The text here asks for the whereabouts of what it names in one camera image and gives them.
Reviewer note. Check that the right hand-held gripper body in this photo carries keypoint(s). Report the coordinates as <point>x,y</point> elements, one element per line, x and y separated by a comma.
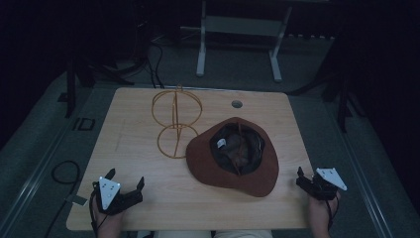
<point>325,183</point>

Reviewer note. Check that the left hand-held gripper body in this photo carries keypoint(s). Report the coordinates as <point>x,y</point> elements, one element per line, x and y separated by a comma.
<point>109,193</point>

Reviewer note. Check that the brown felt hat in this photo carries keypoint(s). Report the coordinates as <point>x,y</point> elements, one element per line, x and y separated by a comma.
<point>231,158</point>

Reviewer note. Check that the person's left hand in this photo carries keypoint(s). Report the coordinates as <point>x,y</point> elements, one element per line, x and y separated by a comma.
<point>110,222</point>

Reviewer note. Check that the person's right hand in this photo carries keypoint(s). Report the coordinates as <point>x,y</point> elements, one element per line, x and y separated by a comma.
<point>318,211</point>

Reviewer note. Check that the black tripod stand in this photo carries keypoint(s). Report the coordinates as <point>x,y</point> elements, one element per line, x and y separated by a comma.
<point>71,89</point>
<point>343,99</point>

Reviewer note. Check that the round grey table grommet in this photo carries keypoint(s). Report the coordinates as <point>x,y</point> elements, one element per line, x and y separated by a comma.
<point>236,104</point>

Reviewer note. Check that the white metal desk frame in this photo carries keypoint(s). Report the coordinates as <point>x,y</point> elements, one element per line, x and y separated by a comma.
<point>242,26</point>

